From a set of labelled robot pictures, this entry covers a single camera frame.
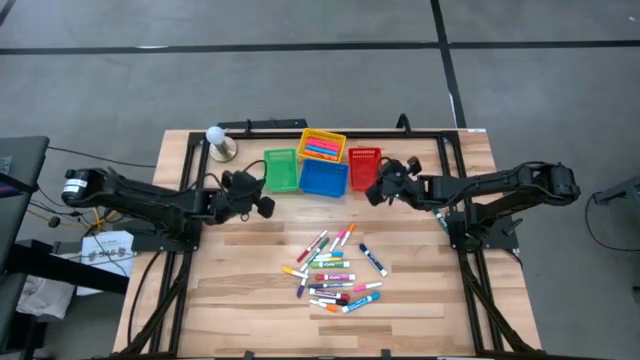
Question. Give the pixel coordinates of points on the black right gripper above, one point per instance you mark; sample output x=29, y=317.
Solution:
x=407, y=192

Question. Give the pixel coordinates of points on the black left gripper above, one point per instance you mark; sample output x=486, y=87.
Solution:
x=240, y=200

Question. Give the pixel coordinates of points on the blue Expo dry-erase marker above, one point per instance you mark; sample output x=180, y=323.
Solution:
x=372, y=260

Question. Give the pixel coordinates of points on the thin green Expo marker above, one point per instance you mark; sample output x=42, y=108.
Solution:
x=320, y=248

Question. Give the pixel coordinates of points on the orange Sharpie highlighter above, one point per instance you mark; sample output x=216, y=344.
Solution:
x=320, y=154

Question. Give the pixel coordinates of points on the blue Sharpie highlighter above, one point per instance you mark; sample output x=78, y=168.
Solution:
x=322, y=149

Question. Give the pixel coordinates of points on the hot pink highlighter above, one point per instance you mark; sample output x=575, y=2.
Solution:
x=324, y=145

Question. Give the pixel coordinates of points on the light blue cap white marker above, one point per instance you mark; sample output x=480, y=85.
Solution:
x=336, y=254

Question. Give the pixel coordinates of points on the coral pink highlighter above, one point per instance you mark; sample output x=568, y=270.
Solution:
x=325, y=141

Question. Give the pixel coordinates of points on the yellow cap white marker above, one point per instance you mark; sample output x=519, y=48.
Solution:
x=288, y=270
x=336, y=259

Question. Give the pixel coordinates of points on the green Expo dry-erase marker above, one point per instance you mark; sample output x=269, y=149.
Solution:
x=330, y=264

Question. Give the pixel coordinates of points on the magenta Expo dry-erase marker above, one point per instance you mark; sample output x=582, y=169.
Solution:
x=335, y=277

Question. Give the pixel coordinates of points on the teal Expo dry-erase marker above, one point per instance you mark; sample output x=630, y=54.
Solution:
x=362, y=302

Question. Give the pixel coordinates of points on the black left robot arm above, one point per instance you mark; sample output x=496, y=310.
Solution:
x=140, y=196

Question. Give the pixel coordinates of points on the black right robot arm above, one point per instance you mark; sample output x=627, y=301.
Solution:
x=475, y=187

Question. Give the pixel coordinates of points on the red plastic basket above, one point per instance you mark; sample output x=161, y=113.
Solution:
x=364, y=172

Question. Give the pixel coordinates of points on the green plastic basket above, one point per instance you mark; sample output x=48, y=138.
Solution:
x=281, y=172

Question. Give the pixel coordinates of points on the orange cap white marker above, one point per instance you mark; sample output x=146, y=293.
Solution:
x=351, y=229
x=332, y=308

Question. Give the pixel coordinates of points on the blue plastic basket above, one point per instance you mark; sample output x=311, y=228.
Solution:
x=324, y=180

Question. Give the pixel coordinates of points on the white globe lamp brass base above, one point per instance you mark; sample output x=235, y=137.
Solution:
x=222, y=147

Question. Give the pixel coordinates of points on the yellow plastic basket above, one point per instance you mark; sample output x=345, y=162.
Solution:
x=302, y=145

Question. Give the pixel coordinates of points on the black power strip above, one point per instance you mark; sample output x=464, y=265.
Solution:
x=270, y=124

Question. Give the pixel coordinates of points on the purple cap white marker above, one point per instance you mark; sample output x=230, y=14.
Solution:
x=301, y=291

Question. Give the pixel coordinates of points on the thin blue Expo marker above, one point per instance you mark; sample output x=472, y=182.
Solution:
x=330, y=285

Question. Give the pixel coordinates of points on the black cap white marker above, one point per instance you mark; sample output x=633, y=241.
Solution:
x=341, y=302

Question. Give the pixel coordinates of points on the white printed paper sheet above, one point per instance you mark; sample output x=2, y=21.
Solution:
x=107, y=255

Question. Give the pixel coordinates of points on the black bench beam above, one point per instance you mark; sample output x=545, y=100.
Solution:
x=60, y=267

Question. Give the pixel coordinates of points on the white plastic bag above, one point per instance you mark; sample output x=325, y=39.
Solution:
x=45, y=297

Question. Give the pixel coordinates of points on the grey equipment stand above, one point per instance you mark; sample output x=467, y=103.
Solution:
x=620, y=192

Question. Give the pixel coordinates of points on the grey side desk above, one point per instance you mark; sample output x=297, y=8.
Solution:
x=20, y=160

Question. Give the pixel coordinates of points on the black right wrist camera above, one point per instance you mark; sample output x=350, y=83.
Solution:
x=414, y=165

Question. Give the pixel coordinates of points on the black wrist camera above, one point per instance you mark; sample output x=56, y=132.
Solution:
x=414, y=165
x=228, y=178

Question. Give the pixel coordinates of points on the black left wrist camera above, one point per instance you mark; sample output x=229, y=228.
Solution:
x=228, y=178

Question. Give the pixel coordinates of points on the black aluminium table frame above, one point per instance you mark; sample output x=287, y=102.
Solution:
x=425, y=134

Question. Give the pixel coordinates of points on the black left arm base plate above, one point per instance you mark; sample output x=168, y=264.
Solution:
x=150, y=243

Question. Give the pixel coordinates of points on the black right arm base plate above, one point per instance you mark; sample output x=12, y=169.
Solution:
x=505, y=235

